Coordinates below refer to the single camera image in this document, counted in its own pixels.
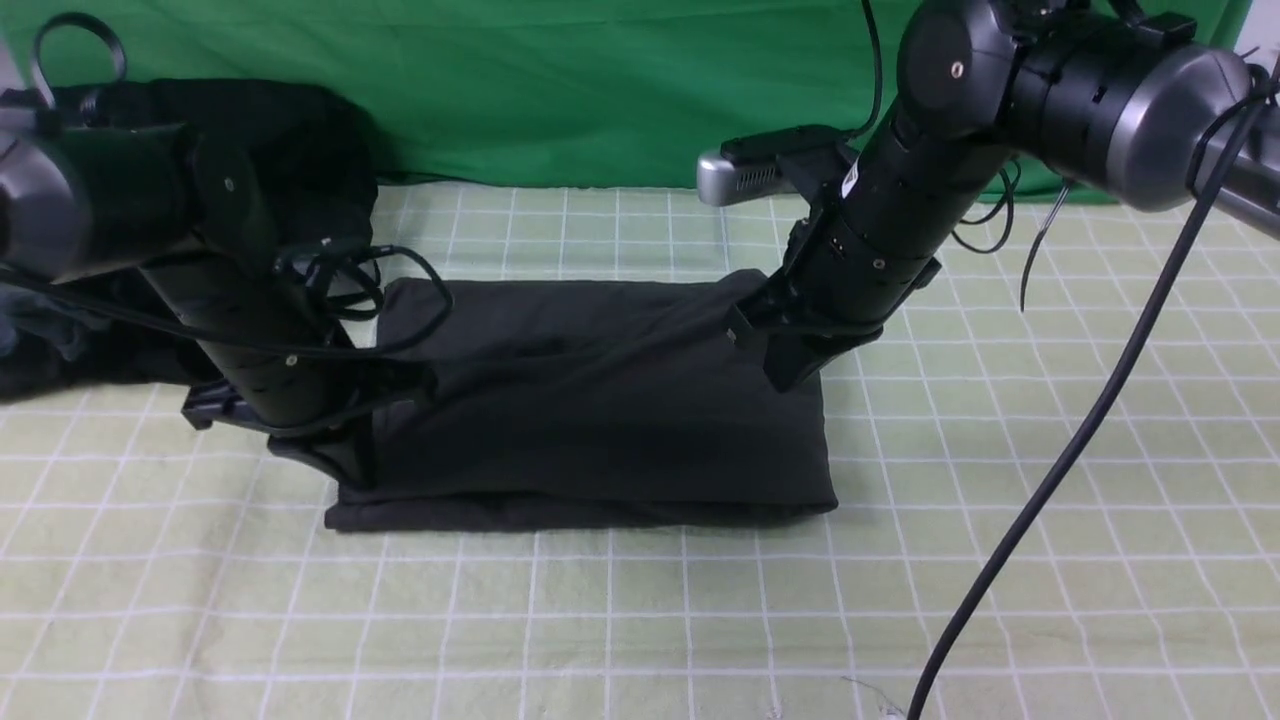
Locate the pile of black clothes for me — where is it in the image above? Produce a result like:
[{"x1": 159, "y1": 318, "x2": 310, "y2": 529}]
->
[{"x1": 1, "y1": 79, "x2": 378, "y2": 402}]

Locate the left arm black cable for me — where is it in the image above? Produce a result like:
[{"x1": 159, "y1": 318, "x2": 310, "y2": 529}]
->
[{"x1": 0, "y1": 10, "x2": 456, "y2": 361}]

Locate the green checkered table mat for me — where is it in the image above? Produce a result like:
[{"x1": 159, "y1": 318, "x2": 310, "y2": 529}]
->
[{"x1": 1, "y1": 204, "x2": 1279, "y2": 719}]

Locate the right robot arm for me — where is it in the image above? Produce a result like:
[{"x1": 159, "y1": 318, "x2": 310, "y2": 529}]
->
[{"x1": 698, "y1": 1, "x2": 1277, "y2": 391}]

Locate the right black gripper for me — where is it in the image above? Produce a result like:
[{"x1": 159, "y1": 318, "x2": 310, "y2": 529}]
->
[{"x1": 726, "y1": 105, "x2": 1011, "y2": 393}]

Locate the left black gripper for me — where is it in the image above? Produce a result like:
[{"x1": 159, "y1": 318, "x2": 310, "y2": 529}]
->
[{"x1": 142, "y1": 252, "x2": 436, "y2": 491}]

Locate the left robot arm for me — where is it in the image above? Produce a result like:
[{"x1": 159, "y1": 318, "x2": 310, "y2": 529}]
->
[{"x1": 3, "y1": 79, "x2": 434, "y2": 489}]

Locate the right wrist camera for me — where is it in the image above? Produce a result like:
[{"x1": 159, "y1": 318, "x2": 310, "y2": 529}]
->
[{"x1": 696, "y1": 126, "x2": 859, "y2": 208}]

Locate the dark gray long-sleeve top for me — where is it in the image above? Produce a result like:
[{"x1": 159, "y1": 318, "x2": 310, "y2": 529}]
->
[{"x1": 325, "y1": 269, "x2": 838, "y2": 533}]

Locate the green backdrop cloth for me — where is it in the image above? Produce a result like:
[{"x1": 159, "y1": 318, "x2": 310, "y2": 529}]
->
[{"x1": 0, "y1": 0, "x2": 1253, "y2": 201}]

